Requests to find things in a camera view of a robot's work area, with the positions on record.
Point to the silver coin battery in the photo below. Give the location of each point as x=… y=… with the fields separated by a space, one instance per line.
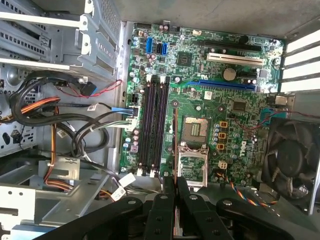
x=229 y=74

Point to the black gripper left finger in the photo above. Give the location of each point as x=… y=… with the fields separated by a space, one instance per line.
x=160 y=220

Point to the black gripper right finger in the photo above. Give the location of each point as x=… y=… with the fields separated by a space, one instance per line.
x=207 y=220

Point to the black RAM slot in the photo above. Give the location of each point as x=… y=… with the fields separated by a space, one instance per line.
x=150 y=125
x=162 y=125
x=156 y=125
x=144 y=125

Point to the black chipset chip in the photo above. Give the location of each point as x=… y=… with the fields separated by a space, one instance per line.
x=184 y=58

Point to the black PC case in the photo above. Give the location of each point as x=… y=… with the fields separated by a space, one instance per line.
x=200 y=12

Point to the white expansion slot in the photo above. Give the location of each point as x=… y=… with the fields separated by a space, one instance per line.
x=235 y=59

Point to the metal disk bay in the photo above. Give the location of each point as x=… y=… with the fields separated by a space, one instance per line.
x=62 y=47

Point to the black case fan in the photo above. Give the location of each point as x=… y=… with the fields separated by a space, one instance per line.
x=290 y=160

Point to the black expansion slot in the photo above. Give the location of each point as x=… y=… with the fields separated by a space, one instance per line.
x=230 y=46

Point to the blue VGA port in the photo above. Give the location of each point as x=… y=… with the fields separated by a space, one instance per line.
x=272 y=117

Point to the blue expansion slot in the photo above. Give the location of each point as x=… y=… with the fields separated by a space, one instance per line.
x=222 y=85

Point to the CPU socket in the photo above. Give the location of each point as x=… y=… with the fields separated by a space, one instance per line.
x=196 y=128

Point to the grey metal drive cage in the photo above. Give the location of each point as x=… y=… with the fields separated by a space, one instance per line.
x=62 y=207

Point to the green motherboard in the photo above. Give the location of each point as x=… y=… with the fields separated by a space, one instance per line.
x=212 y=105

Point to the metal socket cover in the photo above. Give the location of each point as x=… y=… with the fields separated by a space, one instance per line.
x=197 y=183

